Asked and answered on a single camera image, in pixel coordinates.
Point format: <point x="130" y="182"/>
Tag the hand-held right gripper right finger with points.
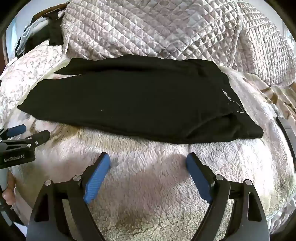
<point x="198" y="178"/>

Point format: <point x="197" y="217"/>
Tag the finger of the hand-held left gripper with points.
<point x="16" y="131"/>
<point x="39" y="136"/>

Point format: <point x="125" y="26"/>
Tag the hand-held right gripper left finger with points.
<point x="97" y="178"/>

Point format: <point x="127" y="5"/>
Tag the black pants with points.
<point x="138" y="99"/>

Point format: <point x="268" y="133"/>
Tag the person's left hand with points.
<point x="9" y="192"/>

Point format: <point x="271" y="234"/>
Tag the fleece floral blanket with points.
<point x="148" y="197"/>

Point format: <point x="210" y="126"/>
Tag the quilted floral pillow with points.
<point x="34" y="69"/>

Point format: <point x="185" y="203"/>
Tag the pile of dark clothes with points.
<point x="32" y="34"/>

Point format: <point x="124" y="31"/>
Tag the black flat phone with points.
<point x="288" y="132"/>

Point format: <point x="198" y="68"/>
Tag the dark hanging garment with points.
<point x="55" y="30"/>

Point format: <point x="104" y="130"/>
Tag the quilted floral blanket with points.
<point x="161" y="30"/>

